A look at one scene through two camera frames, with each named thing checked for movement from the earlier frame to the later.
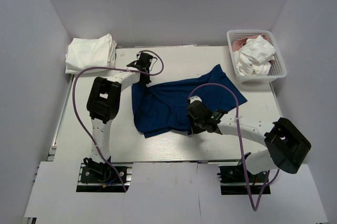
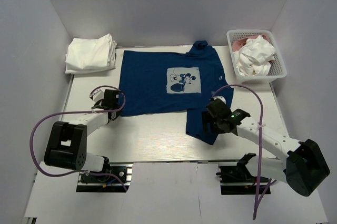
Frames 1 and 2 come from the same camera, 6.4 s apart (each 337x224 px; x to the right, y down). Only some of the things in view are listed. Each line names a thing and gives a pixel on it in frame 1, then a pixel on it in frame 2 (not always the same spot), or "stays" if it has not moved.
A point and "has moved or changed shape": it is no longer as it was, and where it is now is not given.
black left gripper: x=146 y=81 -> x=116 y=116
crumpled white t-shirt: x=254 y=58 stays
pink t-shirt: x=241 y=42 stays
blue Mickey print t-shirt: x=161 y=108 has moved or changed shape
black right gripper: x=195 y=129 -> x=207 y=118
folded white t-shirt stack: x=84 y=53 stays
